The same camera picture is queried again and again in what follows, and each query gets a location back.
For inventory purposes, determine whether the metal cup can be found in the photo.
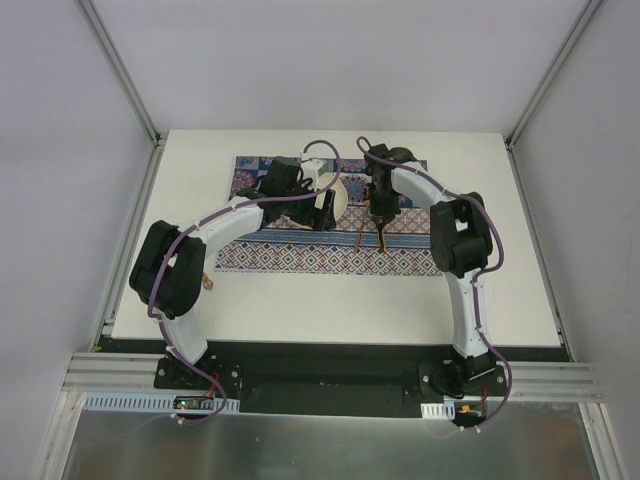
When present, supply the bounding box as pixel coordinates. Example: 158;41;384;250
389;147;416;164

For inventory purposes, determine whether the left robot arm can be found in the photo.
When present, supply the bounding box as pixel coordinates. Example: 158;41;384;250
129;156;336;389

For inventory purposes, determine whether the copper spoon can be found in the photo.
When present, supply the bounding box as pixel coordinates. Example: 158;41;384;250
354;217;367;253

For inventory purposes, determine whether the aluminium frame post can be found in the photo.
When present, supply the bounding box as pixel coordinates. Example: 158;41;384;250
504;0;606;151
75;0;161;145

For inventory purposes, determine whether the gold fork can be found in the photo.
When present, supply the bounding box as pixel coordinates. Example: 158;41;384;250
202;274;214;291

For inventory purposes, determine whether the patterned cloth placemat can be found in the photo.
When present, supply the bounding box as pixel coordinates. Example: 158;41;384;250
214;159;441;276

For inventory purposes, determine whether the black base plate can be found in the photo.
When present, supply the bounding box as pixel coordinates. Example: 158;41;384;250
153;341;507;418

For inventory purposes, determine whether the right aluminium frame post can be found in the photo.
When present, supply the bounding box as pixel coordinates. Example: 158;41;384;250
504;0;606;151

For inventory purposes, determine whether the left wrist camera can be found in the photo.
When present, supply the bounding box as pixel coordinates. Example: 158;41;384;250
300;153;329;184

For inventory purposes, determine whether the left aluminium frame post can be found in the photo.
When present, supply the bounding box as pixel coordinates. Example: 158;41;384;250
75;0;161;145

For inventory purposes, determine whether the cream plate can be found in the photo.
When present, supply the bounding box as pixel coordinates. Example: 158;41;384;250
332;179;349;221

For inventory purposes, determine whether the gold knife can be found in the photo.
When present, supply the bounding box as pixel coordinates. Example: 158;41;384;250
376;221;386;253

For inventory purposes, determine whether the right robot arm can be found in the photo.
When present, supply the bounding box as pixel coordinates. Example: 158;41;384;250
356;137;504;395

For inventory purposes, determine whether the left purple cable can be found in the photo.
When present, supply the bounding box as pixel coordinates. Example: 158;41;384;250
147;140;342;426

